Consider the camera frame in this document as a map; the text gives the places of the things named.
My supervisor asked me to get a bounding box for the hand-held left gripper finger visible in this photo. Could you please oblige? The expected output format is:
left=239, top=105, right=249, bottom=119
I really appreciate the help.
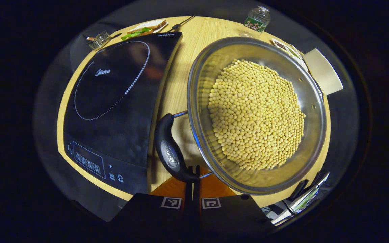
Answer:
left=108, top=166, right=195, bottom=237
left=195, top=165, right=275, bottom=239

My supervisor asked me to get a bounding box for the black induction cooktop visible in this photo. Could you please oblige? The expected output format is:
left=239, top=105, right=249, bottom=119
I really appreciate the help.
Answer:
left=63, top=31, right=183, bottom=196

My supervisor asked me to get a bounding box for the steel pot with black handle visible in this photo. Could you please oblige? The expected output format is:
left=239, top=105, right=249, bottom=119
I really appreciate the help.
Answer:
left=154, top=36, right=327, bottom=196

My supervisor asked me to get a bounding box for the pile of yellow soybeans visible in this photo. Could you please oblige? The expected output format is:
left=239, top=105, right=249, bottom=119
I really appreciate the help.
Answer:
left=207, top=59, right=306, bottom=171

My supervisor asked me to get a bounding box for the white divided bean tray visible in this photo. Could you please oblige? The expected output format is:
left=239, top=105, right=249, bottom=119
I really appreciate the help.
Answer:
left=271, top=38, right=308, bottom=70

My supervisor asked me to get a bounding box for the sandwich with lettuce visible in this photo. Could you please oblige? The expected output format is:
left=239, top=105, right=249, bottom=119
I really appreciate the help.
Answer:
left=121, top=24, right=158, bottom=41

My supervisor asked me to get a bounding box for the white plate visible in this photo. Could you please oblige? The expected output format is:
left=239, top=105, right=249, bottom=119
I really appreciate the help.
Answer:
left=127, top=19, right=168, bottom=40

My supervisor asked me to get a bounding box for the white toaster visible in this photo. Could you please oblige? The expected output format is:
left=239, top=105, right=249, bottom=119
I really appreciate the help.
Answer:
left=303, top=48, right=344, bottom=96

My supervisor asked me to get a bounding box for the clear plastic water bottle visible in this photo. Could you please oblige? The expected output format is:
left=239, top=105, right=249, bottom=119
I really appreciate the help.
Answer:
left=239, top=6, right=271, bottom=38

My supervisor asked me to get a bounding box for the black power cable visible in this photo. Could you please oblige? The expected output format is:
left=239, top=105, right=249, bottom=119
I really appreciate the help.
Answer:
left=167, top=16, right=196, bottom=33

